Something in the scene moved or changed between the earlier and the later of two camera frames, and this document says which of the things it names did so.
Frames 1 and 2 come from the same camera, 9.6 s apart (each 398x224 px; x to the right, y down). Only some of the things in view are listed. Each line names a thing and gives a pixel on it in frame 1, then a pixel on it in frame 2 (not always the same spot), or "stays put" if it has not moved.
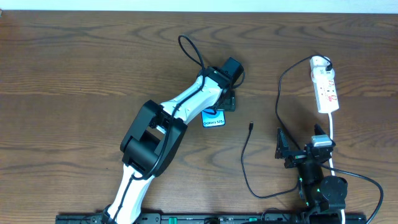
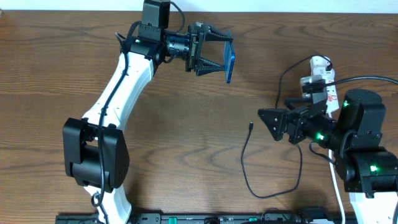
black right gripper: (300, 156) -> (292, 124)
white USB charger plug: (319, 74) stays put
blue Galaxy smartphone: (213, 117) -> (229, 58)
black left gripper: (229, 103) -> (191, 47)
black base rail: (158, 218) stays put
